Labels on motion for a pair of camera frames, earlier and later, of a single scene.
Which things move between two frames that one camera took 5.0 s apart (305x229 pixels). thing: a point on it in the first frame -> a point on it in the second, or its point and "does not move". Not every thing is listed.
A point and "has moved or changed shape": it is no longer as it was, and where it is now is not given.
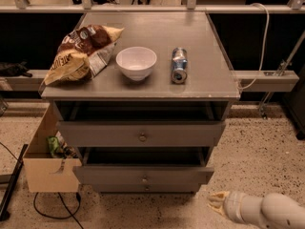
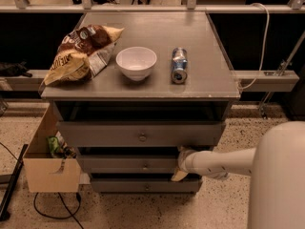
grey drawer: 143,165 has moved or changed shape
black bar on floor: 6,208 does not move
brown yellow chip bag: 82,54 does not move
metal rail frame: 249,81 does not move
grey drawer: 140,134 does not move
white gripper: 233,204 -> 185,160
